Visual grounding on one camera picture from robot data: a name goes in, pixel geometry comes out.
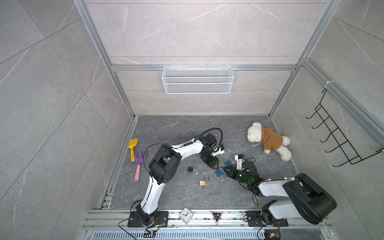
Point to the white teddy bear brown hoodie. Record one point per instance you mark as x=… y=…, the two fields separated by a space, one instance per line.
x=270 y=140

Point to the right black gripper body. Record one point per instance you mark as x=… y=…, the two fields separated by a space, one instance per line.
x=238 y=175

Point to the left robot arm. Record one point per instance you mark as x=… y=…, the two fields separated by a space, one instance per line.
x=164 y=165

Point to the brass padlock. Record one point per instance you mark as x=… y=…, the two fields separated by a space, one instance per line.
x=203 y=183

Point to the yellow toy shovel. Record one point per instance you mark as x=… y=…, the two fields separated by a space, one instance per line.
x=132 y=143

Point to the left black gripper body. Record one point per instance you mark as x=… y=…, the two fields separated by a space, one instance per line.
x=209 y=157

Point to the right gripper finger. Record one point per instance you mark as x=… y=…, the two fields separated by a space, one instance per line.
x=226 y=175
x=229 y=169

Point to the red triangle warning sign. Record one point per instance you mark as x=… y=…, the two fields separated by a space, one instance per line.
x=217 y=216

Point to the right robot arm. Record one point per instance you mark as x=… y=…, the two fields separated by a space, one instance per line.
x=304 y=197

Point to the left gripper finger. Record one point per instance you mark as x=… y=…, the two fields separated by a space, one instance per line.
x=210 y=164
x=215 y=163

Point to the blue padlock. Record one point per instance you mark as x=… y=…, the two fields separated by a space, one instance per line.
x=218 y=173
x=227 y=163

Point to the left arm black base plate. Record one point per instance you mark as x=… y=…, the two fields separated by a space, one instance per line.
x=159 y=219

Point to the black wire hook rack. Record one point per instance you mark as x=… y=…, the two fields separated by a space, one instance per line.
x=335 y=132

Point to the purple pink toy rake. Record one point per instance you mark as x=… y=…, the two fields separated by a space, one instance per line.
x=139 y=158

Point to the small white clock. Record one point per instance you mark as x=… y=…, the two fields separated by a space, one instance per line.
x=186 y=215

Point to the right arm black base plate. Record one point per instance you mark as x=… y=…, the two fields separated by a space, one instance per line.
x=255 y=220

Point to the white wire mesh basket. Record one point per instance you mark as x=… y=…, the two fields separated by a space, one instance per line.
x=197 y=80

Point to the black padlock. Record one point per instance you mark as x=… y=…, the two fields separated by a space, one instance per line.
x=191 y=169

